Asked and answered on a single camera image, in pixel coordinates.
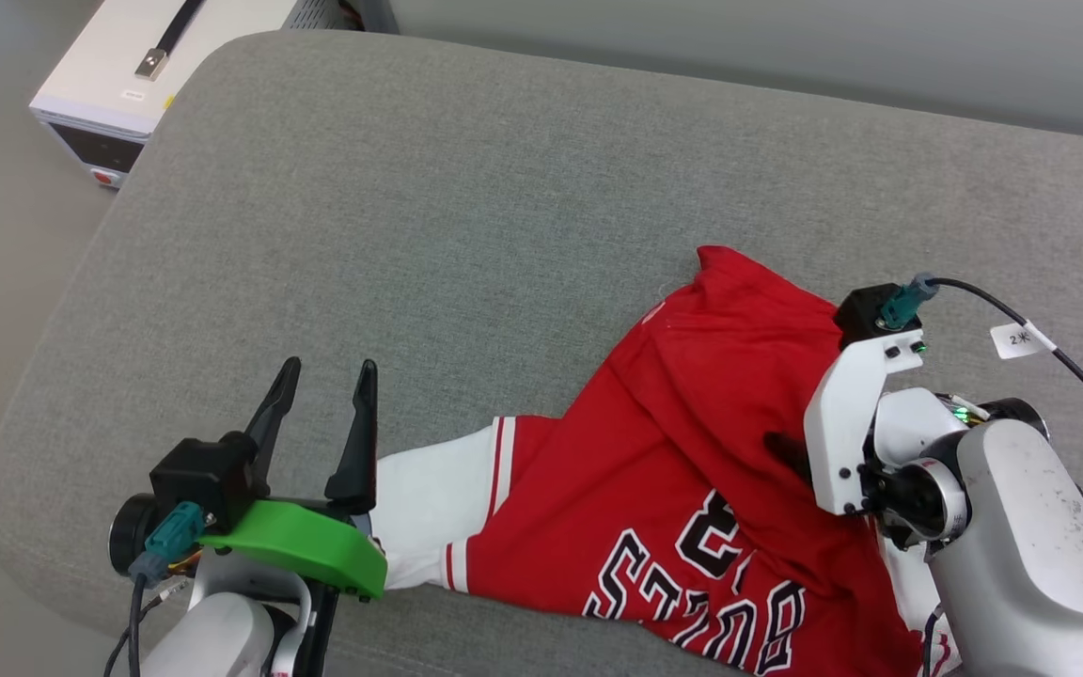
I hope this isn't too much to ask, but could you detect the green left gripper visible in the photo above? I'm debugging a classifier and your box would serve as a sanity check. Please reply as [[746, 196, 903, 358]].
[[198, 356, 388, 603]]

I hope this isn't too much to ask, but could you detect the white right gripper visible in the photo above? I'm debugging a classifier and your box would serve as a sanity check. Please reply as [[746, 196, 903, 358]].
[[764, 329, 926, 516]]

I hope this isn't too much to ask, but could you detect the red and white jersey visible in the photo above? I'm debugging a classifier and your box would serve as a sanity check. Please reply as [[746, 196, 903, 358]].
[[368, 244, 965, 677]]

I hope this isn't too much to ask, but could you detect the white metal equipment box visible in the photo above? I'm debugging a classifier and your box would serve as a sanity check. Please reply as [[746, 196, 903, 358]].
[[29, 0, 354, 189]]

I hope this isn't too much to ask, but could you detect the white partition panel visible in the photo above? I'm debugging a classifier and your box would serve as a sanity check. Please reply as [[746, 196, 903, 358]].
[[389, 0, 1083, 144]]

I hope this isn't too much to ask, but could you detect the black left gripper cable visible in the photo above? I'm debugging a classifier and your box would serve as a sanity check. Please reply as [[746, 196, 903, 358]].
[[114, 501, 207, 677]]

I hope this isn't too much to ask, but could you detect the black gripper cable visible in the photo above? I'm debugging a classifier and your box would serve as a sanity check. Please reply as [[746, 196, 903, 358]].
[[114, 501, 207, 677], [880, 273, 1083, 565]]

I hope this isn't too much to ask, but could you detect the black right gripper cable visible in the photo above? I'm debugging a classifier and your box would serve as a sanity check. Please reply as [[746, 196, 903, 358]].
[[880, 273, 1083, 565]]

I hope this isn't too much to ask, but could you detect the white paper cable label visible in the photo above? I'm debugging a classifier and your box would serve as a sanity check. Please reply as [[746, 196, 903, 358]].
[[990, 322, 1057, 360]]

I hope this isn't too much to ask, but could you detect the black strap handle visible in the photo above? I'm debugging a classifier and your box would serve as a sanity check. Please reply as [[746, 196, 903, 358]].
[[134, 0, 207, 80]]

